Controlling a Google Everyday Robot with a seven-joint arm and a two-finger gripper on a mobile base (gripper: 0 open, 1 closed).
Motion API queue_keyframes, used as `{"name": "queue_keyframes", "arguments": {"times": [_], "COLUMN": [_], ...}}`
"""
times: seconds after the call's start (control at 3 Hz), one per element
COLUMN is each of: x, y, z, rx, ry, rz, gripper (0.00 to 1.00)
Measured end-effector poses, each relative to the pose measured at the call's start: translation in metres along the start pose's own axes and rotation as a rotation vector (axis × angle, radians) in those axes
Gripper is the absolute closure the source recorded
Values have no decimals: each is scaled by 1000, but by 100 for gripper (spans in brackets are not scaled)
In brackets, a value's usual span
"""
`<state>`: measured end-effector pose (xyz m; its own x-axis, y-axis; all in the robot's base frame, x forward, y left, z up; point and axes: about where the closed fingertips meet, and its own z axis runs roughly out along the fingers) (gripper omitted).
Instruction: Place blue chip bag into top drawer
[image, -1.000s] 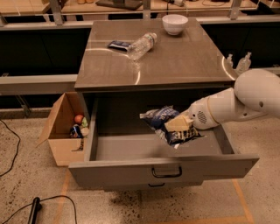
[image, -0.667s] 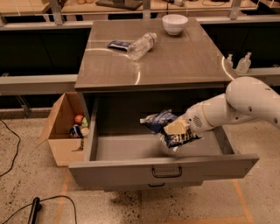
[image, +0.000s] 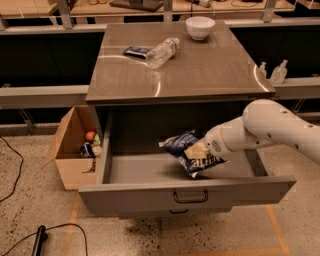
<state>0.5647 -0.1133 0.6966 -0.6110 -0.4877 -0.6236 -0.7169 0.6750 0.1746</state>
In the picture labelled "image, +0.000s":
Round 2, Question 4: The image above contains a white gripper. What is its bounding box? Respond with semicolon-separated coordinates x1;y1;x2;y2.
184;125;232;159

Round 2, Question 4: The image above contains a blue chip bag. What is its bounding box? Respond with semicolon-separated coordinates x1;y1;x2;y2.
159;130;225;178

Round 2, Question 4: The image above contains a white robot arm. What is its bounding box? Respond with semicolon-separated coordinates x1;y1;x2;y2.
185;99;320;164

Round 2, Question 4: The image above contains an open grey top drawer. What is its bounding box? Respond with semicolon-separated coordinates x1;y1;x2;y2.
79;112;296;218

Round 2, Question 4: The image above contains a grey metal cabinet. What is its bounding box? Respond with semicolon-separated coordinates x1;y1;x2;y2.
86;21;275;130

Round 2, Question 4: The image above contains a small clear pump bottle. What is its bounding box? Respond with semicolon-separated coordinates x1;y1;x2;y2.
259;62;267;77

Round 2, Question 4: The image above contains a green item in box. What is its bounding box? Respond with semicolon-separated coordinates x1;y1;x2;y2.
93;134;101;146

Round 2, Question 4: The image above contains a clear plastic water bottle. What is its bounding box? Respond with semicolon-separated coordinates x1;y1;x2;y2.
146;37;180;69

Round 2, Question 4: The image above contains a red apple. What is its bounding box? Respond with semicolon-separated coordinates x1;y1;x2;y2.
85;131;96;142

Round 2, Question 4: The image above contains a clear sanitizer pump bottle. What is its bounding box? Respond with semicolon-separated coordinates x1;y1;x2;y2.
270;60;288;84

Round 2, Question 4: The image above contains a blue soda can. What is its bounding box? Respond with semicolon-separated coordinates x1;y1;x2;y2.
80;142;95;158

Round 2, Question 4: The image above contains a small dark blue snack packet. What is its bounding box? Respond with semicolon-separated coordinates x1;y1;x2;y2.
123;46;148;59

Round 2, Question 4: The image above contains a white bowl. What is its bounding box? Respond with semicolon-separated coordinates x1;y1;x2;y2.
185;16;215;40

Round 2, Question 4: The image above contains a brown cardboard box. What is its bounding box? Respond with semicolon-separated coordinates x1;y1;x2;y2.
42;105;97;190

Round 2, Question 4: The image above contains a black top drawer handle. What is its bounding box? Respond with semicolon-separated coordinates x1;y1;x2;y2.
173;191;209;204

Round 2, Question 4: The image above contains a black drawer handle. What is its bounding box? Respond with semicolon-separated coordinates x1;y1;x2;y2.
173;191;209;204
169;209;189;214

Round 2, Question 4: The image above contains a black lower drawer handle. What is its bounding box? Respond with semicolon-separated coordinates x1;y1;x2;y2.
169;209;189;214

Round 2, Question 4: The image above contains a grey metal shelf rail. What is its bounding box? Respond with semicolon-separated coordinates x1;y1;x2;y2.
0;85;89;109

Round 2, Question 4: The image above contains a black plug with cable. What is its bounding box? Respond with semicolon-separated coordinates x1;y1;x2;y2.
1;223;89;256

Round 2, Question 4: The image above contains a black cable on floor left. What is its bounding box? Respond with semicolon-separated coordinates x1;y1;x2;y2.
0;135;25;203

